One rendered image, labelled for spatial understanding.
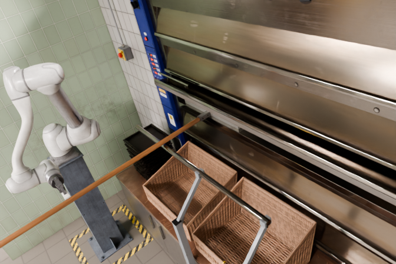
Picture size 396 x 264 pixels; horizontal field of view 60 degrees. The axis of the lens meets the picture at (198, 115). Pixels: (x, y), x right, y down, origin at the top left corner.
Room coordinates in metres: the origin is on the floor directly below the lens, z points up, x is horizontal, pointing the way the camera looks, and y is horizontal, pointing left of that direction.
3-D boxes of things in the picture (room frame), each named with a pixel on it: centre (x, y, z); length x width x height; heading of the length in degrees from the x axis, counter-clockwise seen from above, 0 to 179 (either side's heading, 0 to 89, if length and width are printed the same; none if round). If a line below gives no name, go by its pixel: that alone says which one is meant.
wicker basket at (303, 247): (1.27, -0.14, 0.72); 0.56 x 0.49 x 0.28; 32
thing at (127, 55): (2.69, 0.46, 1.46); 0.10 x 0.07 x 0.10; 31
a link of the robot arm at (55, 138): (2.12, 1.03, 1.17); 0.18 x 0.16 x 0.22; 95
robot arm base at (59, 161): (2.10, 1.05, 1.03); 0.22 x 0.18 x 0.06; 120
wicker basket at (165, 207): (1.79, 0.17, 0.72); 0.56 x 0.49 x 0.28; 31
